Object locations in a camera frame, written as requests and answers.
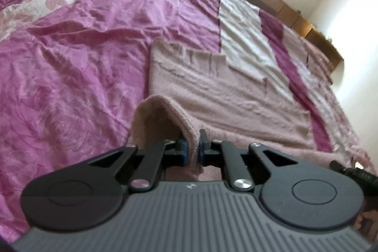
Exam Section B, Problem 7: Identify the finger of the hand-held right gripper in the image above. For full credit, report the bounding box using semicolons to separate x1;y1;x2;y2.
329;160;378;182

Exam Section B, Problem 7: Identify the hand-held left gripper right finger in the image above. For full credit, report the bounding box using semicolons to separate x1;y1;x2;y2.
198;129;299;191

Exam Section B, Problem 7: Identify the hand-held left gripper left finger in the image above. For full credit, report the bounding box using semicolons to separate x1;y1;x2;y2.
89;131;189;193

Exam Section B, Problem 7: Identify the pink knit sweater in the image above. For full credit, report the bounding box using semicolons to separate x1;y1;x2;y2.
128;37;316;182

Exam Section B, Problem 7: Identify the purple floral bedspread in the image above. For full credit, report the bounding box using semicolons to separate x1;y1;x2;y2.
0;0;364;241

